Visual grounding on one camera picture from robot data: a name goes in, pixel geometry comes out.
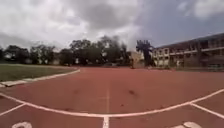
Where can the red running track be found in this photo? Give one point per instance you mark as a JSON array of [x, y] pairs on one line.
[[110, 86]]

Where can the brown multi-storey building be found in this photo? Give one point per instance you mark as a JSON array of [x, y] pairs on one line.
[[200, 53]]

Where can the green grass field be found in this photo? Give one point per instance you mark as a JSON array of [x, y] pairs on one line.
[[20, 70]]

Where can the row of trees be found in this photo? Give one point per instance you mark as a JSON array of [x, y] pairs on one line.
[[86, 50]]

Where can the small pale building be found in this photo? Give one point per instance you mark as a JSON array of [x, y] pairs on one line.
[[136, 58]]

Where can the dark palm-like tree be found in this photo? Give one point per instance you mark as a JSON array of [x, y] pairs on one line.
[[145, 50]]

